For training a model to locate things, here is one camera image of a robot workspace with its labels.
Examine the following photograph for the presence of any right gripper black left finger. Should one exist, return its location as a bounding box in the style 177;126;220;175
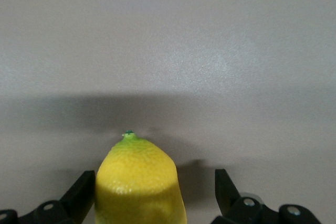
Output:
18;170;96;224

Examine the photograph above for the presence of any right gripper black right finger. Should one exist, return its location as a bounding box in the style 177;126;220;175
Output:
212;168;279;224

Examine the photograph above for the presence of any yellow lemon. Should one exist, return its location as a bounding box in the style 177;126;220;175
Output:
94;130;187;224

